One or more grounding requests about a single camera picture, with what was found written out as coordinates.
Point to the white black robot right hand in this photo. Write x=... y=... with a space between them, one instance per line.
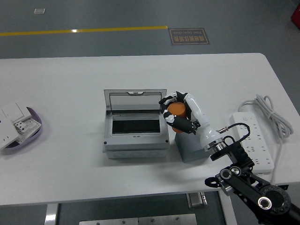
x=202 y=122

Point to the orange cylinder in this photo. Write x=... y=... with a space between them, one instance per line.
x=177 y=109

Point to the grey electrical box with lid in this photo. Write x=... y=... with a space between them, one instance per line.
x=136 y=140

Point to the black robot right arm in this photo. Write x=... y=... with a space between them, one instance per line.
x=248 y=187

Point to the grey cube with round hole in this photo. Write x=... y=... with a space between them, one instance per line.
x=189 y=147

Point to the white power strip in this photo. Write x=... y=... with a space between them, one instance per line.
x=257 y=145

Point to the brown floor sign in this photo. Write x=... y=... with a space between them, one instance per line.
x=188 y=36

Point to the white table leg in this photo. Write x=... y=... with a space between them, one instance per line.
x=51 y=214
x=227 y=208

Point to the red object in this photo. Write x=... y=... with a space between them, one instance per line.
x=295 y=16

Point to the yellow floor tape line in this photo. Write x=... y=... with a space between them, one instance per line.
x=82 y=30

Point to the purple tray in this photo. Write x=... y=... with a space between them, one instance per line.
x=35 y=136

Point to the white socket plate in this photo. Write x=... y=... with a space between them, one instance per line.
x=5 y=133

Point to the small metal floor plate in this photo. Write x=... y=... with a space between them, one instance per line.
x=39 y=11

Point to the grey metal bracket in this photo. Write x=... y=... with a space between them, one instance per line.
x=196 y=199

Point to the grey metal base plate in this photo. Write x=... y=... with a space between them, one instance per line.
x=138 y=220

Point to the white switch plate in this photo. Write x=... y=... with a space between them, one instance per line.
x=15 y=111

